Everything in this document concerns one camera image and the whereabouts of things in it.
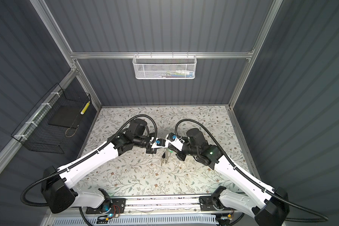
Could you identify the white wire mesh basket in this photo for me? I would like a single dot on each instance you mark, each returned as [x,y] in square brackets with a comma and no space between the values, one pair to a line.
[146,66]

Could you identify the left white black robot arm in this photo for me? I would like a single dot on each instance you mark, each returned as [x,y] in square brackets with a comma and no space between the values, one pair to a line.
[60,191]

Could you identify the pens in white basket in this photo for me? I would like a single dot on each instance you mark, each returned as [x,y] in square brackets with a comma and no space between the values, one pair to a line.
[178,74]

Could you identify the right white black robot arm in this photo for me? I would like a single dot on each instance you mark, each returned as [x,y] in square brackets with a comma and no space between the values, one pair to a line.
[266,210]

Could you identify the floral table mat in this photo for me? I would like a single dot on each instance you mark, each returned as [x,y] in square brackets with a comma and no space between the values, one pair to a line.
[138,173]

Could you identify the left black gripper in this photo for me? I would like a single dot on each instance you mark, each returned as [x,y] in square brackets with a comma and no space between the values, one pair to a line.
[151,150]

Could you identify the white ventilated cable duct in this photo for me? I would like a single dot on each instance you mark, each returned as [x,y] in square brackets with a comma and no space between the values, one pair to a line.
[155,220]

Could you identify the black pad in basket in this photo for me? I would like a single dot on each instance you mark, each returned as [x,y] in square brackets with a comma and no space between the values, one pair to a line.
[67,117]

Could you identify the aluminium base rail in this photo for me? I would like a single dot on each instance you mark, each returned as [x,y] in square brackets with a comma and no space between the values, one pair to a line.
[158,204]

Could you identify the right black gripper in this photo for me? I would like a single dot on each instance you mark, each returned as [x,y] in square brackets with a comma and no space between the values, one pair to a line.
[180,156]

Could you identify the yellow marker in basket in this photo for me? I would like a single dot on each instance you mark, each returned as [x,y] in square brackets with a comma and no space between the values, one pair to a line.
[83,111]

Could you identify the black wire basket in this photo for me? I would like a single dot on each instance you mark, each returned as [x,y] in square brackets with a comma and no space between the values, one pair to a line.
[36,135]

